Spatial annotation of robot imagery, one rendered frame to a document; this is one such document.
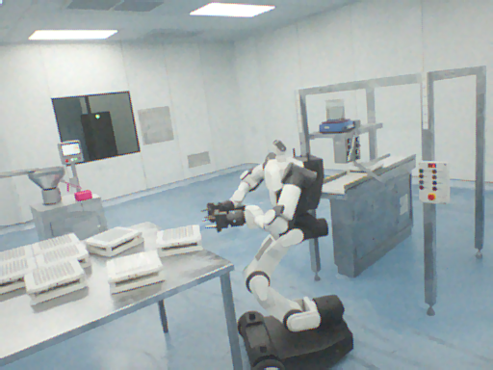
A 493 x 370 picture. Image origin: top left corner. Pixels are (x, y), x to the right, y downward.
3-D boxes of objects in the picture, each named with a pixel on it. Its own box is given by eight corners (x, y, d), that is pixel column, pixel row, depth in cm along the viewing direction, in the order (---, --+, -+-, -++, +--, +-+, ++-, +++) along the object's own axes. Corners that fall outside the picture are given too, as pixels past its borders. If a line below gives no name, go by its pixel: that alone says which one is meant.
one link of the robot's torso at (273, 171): (311, 200, 245) (306, 145, 237) (331, 216, 212) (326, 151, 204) (266, 208, 241) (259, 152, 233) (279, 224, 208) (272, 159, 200)
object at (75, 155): (71, 198, 442) (59, 143, 429) (68, 196, 450) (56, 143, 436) (91, 192, 456) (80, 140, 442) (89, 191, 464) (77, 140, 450)
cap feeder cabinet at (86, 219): (58, 280, 406) (39, 212, 389) (44, 267, 449) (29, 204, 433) (115, 260, 444) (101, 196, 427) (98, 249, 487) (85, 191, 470)
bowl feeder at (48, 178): (39, 209, 403) (30, 173, 394) (32, 204, 430) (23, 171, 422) (86, 197, 432) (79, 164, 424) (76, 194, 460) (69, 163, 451)
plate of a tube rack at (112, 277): (108, 284, 169) (107, 279, 168) (106, 264, 191) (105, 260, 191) (164, 270, 177) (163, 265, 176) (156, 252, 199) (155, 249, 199)
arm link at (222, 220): (214, 212, 206) (236, 209, 206) (215, 207, 215) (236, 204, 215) (217, 234, 208) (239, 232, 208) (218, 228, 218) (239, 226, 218)
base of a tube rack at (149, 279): (110, 294, 170) (109, 289, 169) (108, 274, 193) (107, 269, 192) (166, 279, 178) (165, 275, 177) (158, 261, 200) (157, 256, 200)
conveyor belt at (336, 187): (344, 196, 303) (343, 190, 302) (317, 193, 321) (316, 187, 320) (415, 161, 392) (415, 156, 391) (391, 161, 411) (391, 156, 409)
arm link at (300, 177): (301, 198, 199) (309, 175, 205) (308, 191, 191) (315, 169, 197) (281, 189, 198) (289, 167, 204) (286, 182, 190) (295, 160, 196)
